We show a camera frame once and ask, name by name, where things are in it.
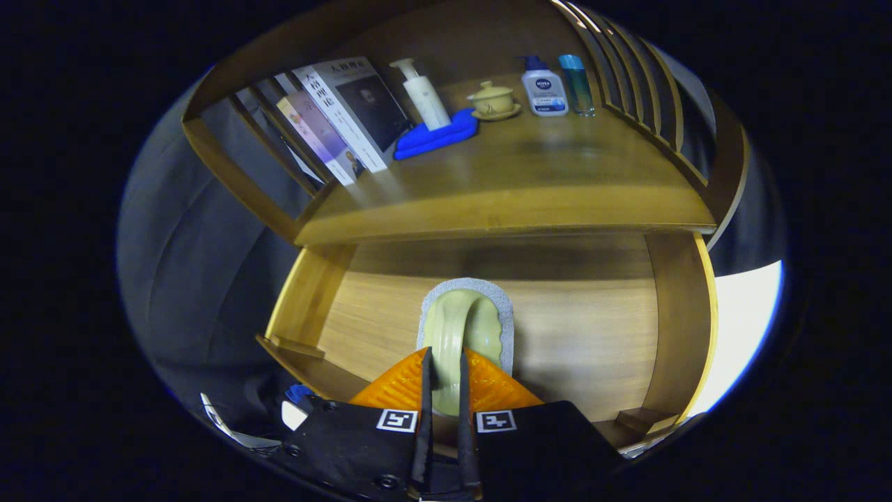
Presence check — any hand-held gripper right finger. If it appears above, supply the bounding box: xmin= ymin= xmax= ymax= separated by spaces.
xmin=456 ymin=349 xmax=628 ymax=499

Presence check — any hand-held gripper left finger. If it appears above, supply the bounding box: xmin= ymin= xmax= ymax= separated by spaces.
xmin=282 ymin=347 xmax=434 ymax=499

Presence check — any brown wooden drawer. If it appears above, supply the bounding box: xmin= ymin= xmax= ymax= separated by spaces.
xmin=254 ymin=232 xmax=718 ymax=450

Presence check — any wooden countertop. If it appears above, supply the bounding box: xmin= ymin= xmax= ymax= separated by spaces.
xmin=293 ymin=73 xmax=718 ymax=246

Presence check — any brown wooden cabinet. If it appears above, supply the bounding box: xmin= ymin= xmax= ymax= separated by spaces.
xmin=181 ymin=0 xmax=750 ymax=252

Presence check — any black backdrop cloth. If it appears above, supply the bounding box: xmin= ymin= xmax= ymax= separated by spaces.
xmin=117 ymin=42 xmax=788 ymax=419

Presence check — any white board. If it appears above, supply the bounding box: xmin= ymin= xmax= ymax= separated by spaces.
xmin=686 ymin=259 xmax=785 ymax=419

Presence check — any blue folded cloth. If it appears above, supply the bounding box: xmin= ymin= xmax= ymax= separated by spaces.
xmin=393 ymin=108 xmax=480 ymax=161

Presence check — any pink book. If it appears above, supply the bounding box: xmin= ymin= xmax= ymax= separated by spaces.
xmin=277 ymin=91 xmax=363 ymax=187

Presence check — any yellow saucer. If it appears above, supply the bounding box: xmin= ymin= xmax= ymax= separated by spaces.
xmin=471 ymin=103 xmax=522 ymax=122

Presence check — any thick white book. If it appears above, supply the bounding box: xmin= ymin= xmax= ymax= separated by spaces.
xmin=291 ymin=56 xmax=413 ymax=174

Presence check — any white pump bottle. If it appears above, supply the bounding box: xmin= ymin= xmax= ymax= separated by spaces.
xmin=389 ymin=58 xmax=452 ymax=132

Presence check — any yellow lidded teacup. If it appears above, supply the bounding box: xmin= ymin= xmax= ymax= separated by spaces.
xmin=467 ymin=80 xmax=515 ymax=116

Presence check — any white blue-capped lotion bottle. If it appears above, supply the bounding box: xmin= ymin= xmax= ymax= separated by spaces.
xmin=519 ymin=54 xmax=569 ymax=117

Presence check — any slim teal bottle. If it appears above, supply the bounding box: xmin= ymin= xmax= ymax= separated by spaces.
xmin=557 ymin=54 xmax=597 ymax=117

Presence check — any thin pale book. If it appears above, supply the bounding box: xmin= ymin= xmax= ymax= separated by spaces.
xmin=273 ymin=72 xmax=311 ymax=102

